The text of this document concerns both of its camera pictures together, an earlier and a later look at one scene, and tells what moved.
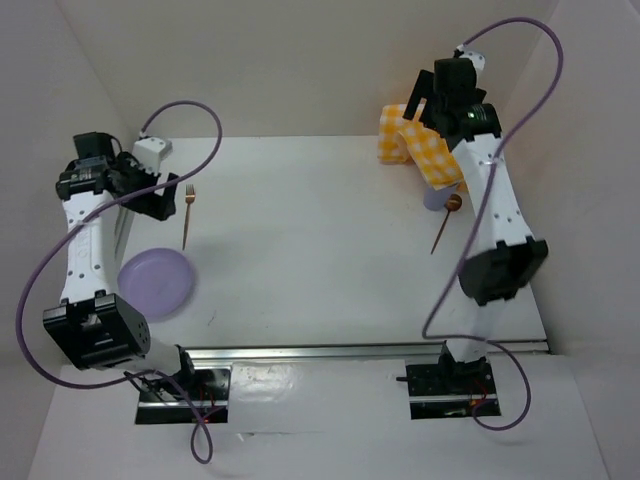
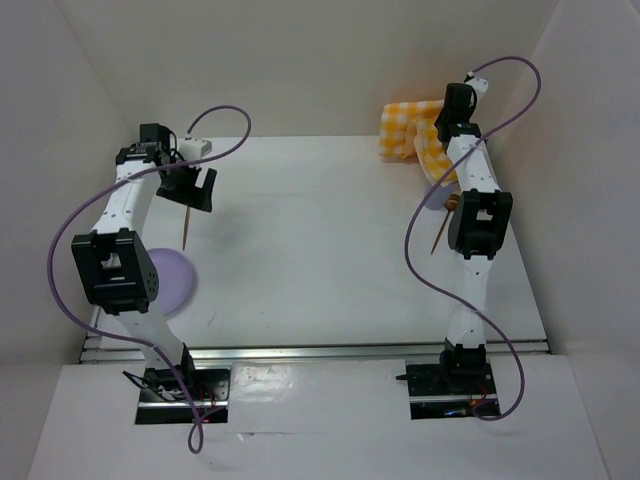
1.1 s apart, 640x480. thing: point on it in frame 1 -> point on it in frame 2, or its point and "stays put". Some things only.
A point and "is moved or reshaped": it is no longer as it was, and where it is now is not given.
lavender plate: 158,282 stays put
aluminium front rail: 339,353 stays put
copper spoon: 453,203 stays put
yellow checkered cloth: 426,147 is moved or reshaped
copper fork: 189,197 stays put
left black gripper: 155,205 -> 203,198
